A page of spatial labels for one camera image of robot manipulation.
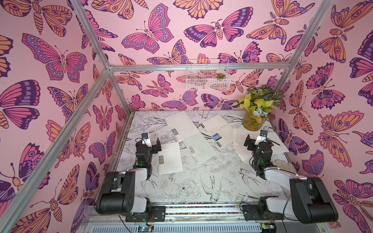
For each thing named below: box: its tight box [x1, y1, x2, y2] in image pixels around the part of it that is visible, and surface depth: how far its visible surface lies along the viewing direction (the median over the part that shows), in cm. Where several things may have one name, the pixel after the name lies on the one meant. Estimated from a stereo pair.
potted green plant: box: [231, 84, 283, 132], surface depth 99 cm
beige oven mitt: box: [272, 159, 298, 175], surface depth 91 cm
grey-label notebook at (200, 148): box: [182, 133, 218, 165], surface depth 99 cm
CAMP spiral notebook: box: [200, 114, 234, 149], surface depth 111 cm
